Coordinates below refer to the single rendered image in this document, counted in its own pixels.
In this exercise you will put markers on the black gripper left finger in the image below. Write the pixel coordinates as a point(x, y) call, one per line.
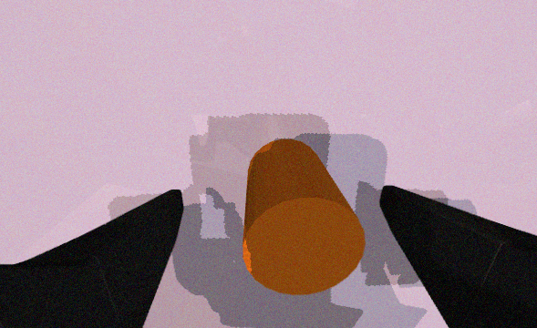
point(105, 278)

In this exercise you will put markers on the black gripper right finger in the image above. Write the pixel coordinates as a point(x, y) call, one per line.
point(478, 272)

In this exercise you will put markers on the orange knob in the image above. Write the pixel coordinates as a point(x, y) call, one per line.
point(300, 235)

